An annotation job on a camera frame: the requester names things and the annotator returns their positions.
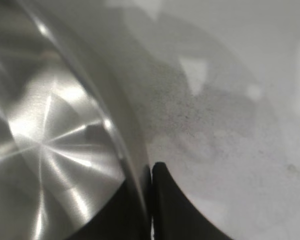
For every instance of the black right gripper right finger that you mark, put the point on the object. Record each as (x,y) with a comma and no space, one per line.
(175,212)

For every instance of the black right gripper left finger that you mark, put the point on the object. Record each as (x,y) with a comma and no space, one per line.
(105,217)

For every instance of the stainless steel mixing bowl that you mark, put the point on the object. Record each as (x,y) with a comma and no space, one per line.
(40,125)

